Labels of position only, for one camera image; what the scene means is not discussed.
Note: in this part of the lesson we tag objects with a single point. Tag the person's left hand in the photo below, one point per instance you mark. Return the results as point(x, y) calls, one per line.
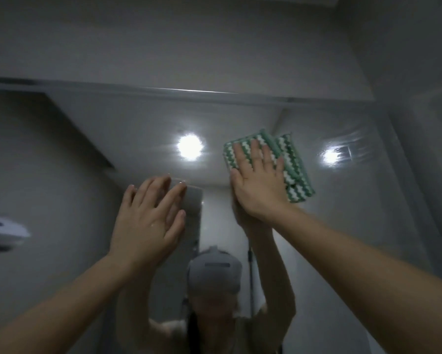
point(147, 232)

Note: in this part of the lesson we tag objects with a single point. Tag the person's right hand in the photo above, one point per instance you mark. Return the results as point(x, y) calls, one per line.
point(259, 191)

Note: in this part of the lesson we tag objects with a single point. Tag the person's right middle finger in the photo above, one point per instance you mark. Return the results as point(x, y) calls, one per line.
point(257, 154)

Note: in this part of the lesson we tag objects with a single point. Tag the person's left little finger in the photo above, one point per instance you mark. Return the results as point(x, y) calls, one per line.
point(129, 195)

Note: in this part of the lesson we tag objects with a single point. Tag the person's right little finger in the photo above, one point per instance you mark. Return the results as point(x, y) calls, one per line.
point(280, 165)

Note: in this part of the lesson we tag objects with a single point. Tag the person's left thumb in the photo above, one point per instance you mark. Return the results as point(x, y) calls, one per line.
point(177, 228)

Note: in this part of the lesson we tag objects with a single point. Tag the person's right thumb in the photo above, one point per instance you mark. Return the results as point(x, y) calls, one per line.
point(236, 184)

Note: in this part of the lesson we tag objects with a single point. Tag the person's left middle finger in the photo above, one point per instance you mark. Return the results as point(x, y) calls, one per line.
point(160, 191)

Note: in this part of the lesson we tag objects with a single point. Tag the green white striped cleaning cloth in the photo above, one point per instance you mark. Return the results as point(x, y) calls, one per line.
point(296, 173)

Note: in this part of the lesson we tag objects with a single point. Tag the person's left forearm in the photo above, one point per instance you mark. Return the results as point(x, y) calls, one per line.
point(58, 309)

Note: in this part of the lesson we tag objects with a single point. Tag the person's right forearm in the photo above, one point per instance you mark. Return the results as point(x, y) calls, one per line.
point(361, 276)

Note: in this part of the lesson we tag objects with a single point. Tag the round ceiling light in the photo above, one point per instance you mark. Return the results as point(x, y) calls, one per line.
point(190, 147)

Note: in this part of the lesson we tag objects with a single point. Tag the white head-worn headset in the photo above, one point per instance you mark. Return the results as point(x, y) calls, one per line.
point(214, 272)

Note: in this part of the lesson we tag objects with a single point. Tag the large wall mirror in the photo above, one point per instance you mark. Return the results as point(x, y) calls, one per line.
point(95, 151)

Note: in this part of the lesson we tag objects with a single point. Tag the white wall-mounted device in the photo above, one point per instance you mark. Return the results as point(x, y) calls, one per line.
point(3, 230)

